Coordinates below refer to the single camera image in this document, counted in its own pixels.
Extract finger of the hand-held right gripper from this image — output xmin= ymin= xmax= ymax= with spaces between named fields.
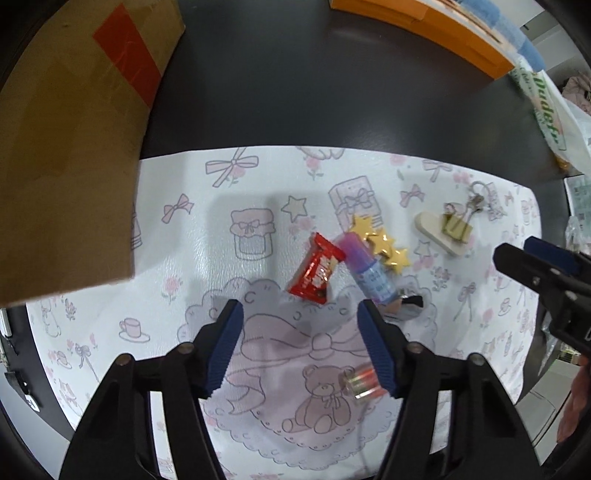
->
xmin=493 ymin=243 xmax=591 ymax=306
xmin=524 ymin=236 xmax=585 ymax=278

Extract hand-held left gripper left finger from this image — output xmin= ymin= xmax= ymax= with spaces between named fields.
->
xmin=59 ymin=299 xmax=245 ymax=480

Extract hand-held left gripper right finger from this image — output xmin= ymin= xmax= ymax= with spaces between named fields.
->
xmin=357 ymin=299 xmax=543 ymax=480

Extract gold binder clip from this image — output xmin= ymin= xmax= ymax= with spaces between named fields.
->
xmin=438 ymin=202 xmax=474 ymax=243

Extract purple blue tube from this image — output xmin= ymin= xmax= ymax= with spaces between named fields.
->
xmin=333 ymin=232 xmax=402 ymax=309

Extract keys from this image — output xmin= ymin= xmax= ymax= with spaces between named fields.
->
xmin=466 ymin=181 xmax=496 ymax=214

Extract red snack packet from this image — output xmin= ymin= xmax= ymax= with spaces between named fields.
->
xmin=287 ymin=232 xmax=347 ymax=305

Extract cream heart-shaped piece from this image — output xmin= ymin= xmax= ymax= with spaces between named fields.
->
xmin=414 ymin=211 xmax=469 ymax=258

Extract yellow star hair clip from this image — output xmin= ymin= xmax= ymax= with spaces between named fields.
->
xmin=347 ymin=213 xmax=411 ymax=275

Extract cardboard box with red tape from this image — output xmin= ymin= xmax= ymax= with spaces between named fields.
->
xmin=0 ymin=0 xmax=185 ymax=308

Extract person's right forearm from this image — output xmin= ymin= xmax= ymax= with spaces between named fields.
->
xmin=556 ymin=369 xmax=591 ymax=444

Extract clear plastic wrap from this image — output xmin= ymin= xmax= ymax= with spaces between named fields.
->
xmin=566 ymin=216 xmax=591 ymax=257

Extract white printed box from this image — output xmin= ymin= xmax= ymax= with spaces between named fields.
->
xmin=564 ymin=178 xmax=591 ymax=217

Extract white pink printed mat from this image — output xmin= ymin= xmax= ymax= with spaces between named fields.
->
xmin=25 ymin=145 xmax=543 ymax=480

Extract plastic bag with green print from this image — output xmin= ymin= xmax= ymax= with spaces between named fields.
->
xmin=510 ymin=58 xmax=591 ymax=171

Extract pink bag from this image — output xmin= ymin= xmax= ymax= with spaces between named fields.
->
xmin=561 ymin=76 xmax=591 ymax=114

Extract small black device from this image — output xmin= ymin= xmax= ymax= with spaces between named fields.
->
xmin=2 ymin=367 xmax=42 ymax=411

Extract blue towel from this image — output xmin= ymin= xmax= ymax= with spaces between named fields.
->
xmin=462 ymin=0 xmax=548 ymax=70

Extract orange box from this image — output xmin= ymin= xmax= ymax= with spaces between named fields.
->
xmin=330 ymin=0 xmax=515 ymax=80

